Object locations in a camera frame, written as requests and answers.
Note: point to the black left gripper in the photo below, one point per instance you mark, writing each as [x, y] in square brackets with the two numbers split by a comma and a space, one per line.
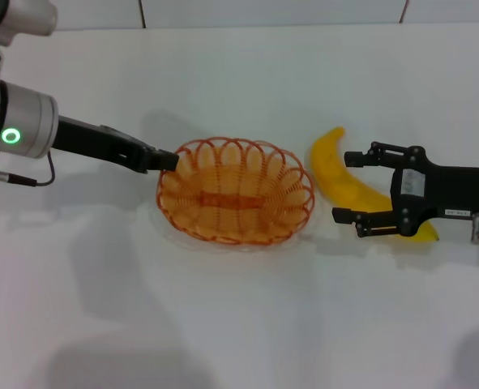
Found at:
[97, 144]

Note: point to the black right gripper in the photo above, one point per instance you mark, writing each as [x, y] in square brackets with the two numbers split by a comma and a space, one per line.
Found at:
[454, 190]

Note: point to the yellow banana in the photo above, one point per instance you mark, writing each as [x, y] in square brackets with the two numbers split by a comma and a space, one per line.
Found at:
[336, 178]

